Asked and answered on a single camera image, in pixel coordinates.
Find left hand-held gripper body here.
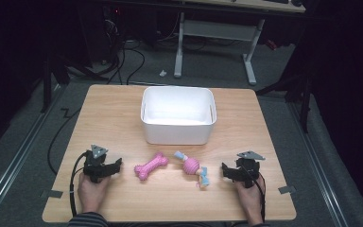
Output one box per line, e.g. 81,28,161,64
82,144,112,184

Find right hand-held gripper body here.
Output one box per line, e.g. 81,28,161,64
234,150,267,189

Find person's right hand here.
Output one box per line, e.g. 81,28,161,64
233,176,266,227

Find person's left hand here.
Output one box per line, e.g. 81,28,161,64
77,172,112,215

